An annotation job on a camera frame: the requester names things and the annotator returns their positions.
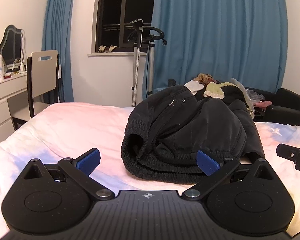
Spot dark framed vanity mirror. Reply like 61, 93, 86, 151
0, 25, 27, 65

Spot black sofa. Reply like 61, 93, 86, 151
245, 87, 300, 127

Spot narrow blue curtain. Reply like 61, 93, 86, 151
42, 0, 77, 103

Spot white dresser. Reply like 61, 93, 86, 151
0, 72, 28, 150

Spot white cloth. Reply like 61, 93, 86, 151
185, 80, 204, 95

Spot brown cloth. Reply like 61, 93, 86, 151
196, 73, 215, 84

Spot dark window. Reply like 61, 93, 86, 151
92, 0, 157, 55

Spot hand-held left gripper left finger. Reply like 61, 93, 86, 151
23, 148, 115, 201

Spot socks on windowsill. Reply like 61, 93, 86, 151
99, 45, 118, 53

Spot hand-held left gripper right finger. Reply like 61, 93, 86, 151
181, 150, 274, 201

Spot black padded garment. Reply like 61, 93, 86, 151
122, 85, 265, 184

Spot wide blue curtain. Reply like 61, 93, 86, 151
142, 0, 289, 98

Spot black cloth in pile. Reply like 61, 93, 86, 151
222, 85, 248, 105

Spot garment steamer stand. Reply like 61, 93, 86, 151
127, 19, 167, 108

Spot beige chair with dark frame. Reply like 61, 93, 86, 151
10, 50, 60, 130

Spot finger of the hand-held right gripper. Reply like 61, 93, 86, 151
276, 144, 300, 173

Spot clear plastic bag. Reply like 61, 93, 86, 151
230, 77, 263, 112

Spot cream fleece cloth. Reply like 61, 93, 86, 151
204, 82, 232, 99

